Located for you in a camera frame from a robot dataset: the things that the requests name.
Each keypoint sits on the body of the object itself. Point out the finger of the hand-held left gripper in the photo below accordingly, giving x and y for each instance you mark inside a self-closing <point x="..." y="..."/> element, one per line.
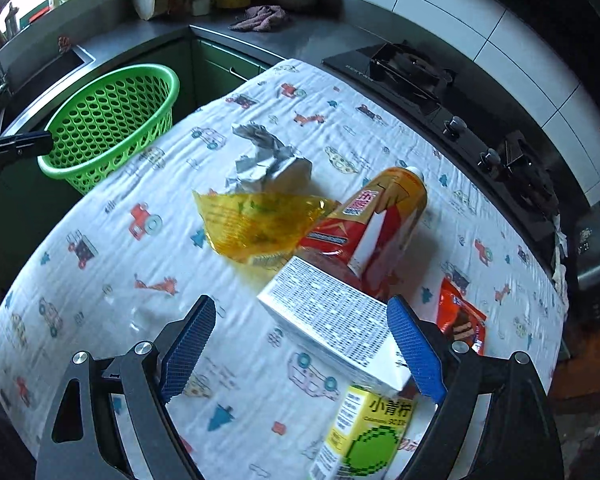
<point x="20" y="145"/>

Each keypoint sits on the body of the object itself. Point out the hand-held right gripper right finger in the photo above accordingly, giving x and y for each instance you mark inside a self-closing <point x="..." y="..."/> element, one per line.
<point x="415" y="350"/>

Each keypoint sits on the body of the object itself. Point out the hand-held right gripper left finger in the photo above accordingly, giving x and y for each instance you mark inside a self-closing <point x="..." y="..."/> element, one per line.
<point x="187" y="355"/>

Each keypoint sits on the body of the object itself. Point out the green perforated plastic basket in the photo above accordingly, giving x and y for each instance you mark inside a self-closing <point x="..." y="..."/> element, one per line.
<point x="62" y="172"/>

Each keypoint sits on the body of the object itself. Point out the orange snack packet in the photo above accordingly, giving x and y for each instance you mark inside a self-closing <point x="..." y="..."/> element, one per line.
<point x="460" y="315"/>

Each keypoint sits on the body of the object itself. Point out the white drink carton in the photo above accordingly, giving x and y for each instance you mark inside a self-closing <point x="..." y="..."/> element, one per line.
<point x="330" y="320"/>

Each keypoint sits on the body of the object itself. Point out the crushed clear plastic bottle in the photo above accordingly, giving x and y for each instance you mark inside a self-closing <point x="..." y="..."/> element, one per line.
<point x="370" y="440"/>

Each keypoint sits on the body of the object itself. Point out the yellow plastic bag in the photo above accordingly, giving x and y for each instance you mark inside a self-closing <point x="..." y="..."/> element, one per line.
<point x="250" y="225"/>

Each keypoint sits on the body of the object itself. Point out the silver foil wrapper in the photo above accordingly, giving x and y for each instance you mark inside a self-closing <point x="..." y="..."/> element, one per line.
<point x="270" y="165"/>

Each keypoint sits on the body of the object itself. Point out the steel kitchen sink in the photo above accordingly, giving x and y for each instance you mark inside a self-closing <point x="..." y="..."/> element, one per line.
<point x="40" y="80"/>

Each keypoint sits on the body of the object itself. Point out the white printed cloth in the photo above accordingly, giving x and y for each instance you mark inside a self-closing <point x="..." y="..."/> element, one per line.
<point x="130" y="260"/>

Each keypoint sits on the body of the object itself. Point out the black and silver appliance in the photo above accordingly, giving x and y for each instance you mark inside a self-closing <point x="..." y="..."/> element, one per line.
<point x="592" y="245"/>

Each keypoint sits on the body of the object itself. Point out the black stove knob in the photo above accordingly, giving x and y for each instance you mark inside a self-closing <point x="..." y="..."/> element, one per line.
<point x="455" y="125"/>
<point x="490" y="156"/>

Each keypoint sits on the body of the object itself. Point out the black burner grate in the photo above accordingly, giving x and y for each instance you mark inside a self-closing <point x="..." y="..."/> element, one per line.
<point x="410" y="67"/>
<point x="527" y="175"/>

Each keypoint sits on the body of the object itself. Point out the small white jar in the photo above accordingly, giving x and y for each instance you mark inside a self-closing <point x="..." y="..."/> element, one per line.
<point x="200" y="2"/>

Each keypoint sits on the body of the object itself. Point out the pink rag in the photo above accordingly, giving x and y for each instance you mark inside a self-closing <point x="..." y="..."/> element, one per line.
<point x="260" y="17"/>

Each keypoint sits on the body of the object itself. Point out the black gas stove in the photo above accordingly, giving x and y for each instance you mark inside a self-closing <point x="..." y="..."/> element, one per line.
<point x="360" y="62"/>

